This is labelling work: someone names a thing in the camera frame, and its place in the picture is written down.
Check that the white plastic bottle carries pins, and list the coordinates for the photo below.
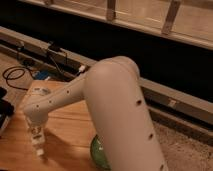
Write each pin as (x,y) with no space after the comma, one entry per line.
(38,143)

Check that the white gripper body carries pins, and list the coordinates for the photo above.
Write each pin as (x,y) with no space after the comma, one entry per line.
(35,123)

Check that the black power adapter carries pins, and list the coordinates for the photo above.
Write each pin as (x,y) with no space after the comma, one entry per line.
(53,48)

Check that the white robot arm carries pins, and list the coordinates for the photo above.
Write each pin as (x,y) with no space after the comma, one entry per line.
(118,110)

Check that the green ceramic bowl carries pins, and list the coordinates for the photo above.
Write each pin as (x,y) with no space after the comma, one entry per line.
(97,154)

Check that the white cable plug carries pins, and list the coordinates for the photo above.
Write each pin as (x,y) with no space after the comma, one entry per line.
(82,68)

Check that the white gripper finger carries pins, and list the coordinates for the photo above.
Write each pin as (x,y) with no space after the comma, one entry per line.
(31,135)
(42,132)

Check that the black device at left edge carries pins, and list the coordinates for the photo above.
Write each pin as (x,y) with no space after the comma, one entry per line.
(6,110)

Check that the wooden cutting board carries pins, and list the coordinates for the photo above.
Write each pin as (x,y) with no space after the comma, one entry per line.
(68,135)

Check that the blue object on floor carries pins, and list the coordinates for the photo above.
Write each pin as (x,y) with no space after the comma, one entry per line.
(41,75)

